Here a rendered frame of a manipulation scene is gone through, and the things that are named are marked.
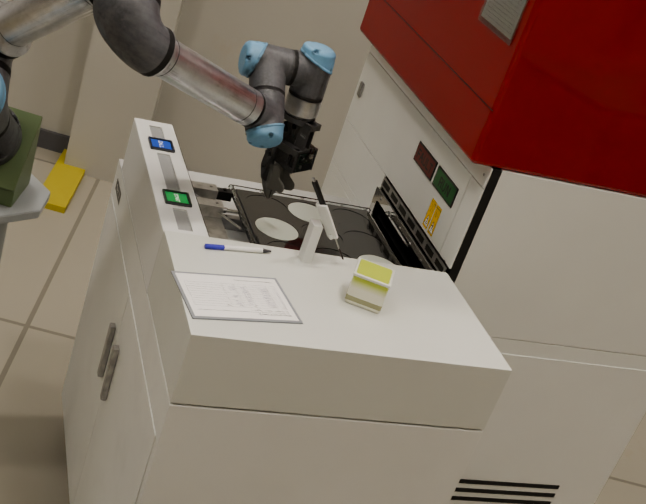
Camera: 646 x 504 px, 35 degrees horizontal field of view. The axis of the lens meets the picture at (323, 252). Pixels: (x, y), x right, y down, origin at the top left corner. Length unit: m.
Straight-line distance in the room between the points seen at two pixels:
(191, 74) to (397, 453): 0.81
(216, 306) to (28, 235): 2.12
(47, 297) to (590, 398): 1.81
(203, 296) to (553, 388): 1.04
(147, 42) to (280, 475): 0.82
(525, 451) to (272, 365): 1.03
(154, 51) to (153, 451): 0.70
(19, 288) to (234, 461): 1.77
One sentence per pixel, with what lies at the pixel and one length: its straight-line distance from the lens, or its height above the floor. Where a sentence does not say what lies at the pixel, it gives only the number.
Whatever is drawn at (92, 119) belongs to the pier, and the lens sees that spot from 4.30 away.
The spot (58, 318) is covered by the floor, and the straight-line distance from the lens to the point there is 3.44.
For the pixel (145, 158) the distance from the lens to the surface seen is 2.30.
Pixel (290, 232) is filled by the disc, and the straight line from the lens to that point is 2.30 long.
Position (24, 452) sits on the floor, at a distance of 2.90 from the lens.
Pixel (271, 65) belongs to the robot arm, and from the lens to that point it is 2.12.
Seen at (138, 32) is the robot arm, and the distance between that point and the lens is 1.82.
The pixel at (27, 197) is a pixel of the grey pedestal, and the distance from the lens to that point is 2.33.
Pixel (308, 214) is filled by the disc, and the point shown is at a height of 0.90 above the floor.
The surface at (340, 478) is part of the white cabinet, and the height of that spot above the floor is 0.68.
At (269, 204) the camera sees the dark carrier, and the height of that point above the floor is 0.90.
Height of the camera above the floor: 1.88
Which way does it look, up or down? 26 degrees down
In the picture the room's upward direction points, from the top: 20 degrees clockwise
